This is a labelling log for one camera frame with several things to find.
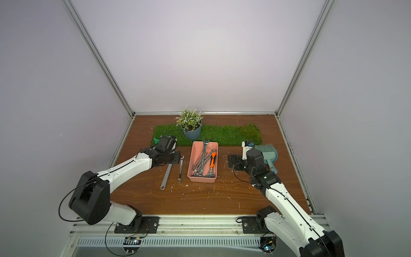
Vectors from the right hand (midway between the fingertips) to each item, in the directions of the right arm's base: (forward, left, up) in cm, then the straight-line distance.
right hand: (236, 153), depth 80 cm
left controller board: (-38, +49, -19) cm, 65 cm away
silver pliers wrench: (+11, +17, -7) cm, 22 cm away
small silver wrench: (-9, +30, -14) cm, 35 cm away
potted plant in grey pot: (+22, +26, +2) cm, 34 cm away
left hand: (+2, +31, -8) cm, 32 cm away
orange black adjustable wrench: (-5, +13, -14) cm, 20 cm away
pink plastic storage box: (+11, +23, -13) cm, 28 cm away
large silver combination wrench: (-12, +39, -15) cm, 44 cm away
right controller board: (-36, -13, -17) cm, 42 cm away
